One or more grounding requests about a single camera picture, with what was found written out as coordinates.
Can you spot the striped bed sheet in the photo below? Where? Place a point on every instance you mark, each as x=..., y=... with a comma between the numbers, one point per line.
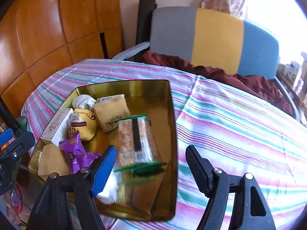
x=234, y=130

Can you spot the white carton on desk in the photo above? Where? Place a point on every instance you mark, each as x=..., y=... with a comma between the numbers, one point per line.
x=292, y=71

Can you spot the white small box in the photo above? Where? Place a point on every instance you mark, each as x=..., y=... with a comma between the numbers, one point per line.
x=103, y=99

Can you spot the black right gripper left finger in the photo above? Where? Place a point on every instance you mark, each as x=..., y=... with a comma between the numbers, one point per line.
x=51, y=210

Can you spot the wooden wardrobe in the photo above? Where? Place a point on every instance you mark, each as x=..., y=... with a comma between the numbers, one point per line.
x=41, y=37

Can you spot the purple snack packet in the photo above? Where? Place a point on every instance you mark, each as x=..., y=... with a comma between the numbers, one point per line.
x=72, y=148

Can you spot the yellow sponge block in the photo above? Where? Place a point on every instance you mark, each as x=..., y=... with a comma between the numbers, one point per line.
x=108, y=112

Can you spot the grey yellow blue headboard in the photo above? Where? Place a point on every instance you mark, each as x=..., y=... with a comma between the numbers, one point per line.
x=210, y=38

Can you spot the purple candy packet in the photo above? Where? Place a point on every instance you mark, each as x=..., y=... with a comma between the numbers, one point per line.
x=83, y=161

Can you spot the maroon blanket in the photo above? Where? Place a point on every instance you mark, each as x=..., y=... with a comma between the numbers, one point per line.
x=255, y=85

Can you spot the green cracker pack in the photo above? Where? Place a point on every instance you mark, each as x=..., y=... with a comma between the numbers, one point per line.
x=137, y=148

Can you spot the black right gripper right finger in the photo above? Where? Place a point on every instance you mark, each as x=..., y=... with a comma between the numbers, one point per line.
x=250, y=208

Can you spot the yellow sock bundle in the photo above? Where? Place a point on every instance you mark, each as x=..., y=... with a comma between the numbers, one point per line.
x=83, y=121

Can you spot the green white essential oil box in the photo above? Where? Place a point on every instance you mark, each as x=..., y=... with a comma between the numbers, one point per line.
x=58, y=128

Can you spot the white plastic bag bundle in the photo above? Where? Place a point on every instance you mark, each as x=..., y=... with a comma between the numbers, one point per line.
x=84, y=102

